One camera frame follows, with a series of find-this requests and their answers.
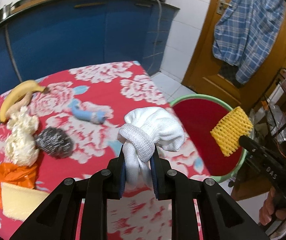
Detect light blue sock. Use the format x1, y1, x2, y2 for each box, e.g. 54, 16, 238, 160
70, 99, 106, 125

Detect metal door handle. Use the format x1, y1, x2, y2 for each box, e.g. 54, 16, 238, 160
216, 0, 232, 15

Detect white knotted sock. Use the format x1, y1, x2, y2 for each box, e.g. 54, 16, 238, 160
117, 107, 185, 188

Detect person's right hand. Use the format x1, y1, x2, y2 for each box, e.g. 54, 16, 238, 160
259, 187, 286, 239

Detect yellow banana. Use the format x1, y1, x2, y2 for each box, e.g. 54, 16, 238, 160
0, 80, 47, 122

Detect white power cable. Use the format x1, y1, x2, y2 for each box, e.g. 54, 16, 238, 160
142, 0, 163, 61

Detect blue plaid shirt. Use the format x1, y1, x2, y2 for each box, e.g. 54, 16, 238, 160
212, 0, 285, 85

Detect small steel kettle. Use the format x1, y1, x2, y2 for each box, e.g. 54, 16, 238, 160
0, 3, 12, 22

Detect orange plastic bag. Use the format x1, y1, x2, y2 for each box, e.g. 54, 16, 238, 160
0, 163, 38, 209

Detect wooden door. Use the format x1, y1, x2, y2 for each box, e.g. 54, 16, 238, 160
183, 0, 286, 111

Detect red green plastic basin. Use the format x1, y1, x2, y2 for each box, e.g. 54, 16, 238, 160
170, 94, 247, 183

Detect ginger root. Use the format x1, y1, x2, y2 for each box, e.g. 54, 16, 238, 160
6, 92, 33, 119

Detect crumpled white paper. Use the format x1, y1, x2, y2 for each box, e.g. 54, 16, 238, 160
4, 106, 39, 166

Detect blue kitchen cabinets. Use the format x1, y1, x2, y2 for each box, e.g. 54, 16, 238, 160
0, 0, 179, 95

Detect metal wire rack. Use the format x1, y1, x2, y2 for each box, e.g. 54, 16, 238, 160
250, 68, 286, 159

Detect cream yellow sponge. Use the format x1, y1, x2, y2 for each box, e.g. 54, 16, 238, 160
1, 182, 49, 221

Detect steel wool scrubber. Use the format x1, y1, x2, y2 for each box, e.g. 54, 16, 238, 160
34, 127, 74, 159

